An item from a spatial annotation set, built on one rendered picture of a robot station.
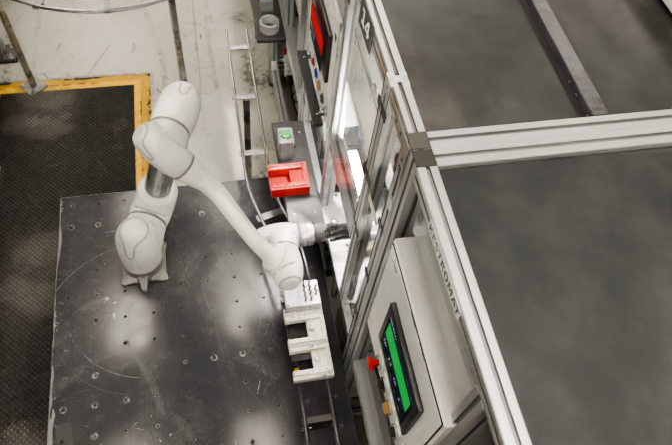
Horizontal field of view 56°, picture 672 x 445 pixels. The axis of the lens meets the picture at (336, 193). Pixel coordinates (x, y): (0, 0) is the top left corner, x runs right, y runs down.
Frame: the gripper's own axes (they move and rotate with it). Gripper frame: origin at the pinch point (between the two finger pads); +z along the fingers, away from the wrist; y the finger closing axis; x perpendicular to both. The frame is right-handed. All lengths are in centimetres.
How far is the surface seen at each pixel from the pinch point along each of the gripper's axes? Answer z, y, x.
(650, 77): 53, 96, -24
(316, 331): -23.9, -16.2, -31.3
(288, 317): -33.2, -14.6, -25.1
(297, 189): -22.3, -7.7, 25.0
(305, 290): -26.2, -6.3, -19.4
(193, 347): -69, -34, -23
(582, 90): 33, 99, -29
